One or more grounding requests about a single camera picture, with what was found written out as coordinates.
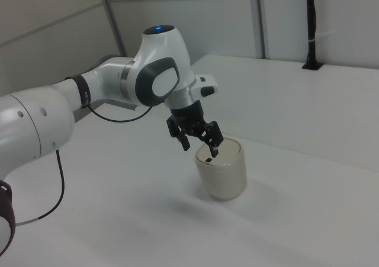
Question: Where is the grey partition post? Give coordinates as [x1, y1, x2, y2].
[248, 0, 271, 59]
[97, 0, 129, 58]

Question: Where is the black pole with base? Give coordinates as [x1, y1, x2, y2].
[301, 0, 324, 71]

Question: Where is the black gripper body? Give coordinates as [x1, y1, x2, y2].
[169, 99, 205, 131]

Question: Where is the black cable strap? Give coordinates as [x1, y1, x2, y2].
[0, 179, 16, 247]
[65, 75, 92, 108]

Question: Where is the small white trash can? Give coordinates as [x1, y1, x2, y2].
[194, 136, 248, 202]

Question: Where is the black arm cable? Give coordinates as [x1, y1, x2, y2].
[14, 102, 154, 227]

